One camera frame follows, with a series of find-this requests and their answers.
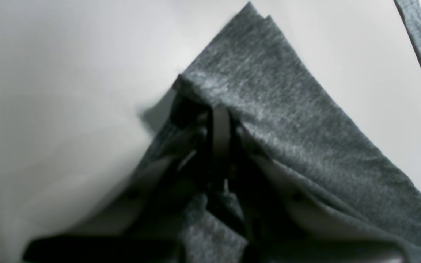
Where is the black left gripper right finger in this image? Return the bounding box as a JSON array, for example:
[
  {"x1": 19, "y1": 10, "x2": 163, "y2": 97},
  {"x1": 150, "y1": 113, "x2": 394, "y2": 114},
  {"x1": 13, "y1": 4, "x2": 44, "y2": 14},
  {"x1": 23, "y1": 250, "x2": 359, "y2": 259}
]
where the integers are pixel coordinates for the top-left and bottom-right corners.
[{"x1": 216, "y1": 108, "x2": 406, "y2": 263}]

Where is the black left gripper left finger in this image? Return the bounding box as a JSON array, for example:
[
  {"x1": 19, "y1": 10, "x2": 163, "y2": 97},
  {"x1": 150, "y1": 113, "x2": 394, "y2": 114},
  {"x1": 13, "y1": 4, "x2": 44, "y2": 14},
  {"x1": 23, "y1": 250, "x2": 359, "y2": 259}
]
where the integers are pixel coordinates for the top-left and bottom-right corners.
[{"x1": 22, "y1": 108, "x2": 218, "y2": 263}]

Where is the grey t-shirt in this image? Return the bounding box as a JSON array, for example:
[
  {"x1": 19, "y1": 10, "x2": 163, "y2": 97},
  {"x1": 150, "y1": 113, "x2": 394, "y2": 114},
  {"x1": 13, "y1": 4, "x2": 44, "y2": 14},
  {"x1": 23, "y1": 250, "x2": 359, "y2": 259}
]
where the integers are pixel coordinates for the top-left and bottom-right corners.
[{"x1": 134, "y1": 0, "x2": 421, "y2": 263}]

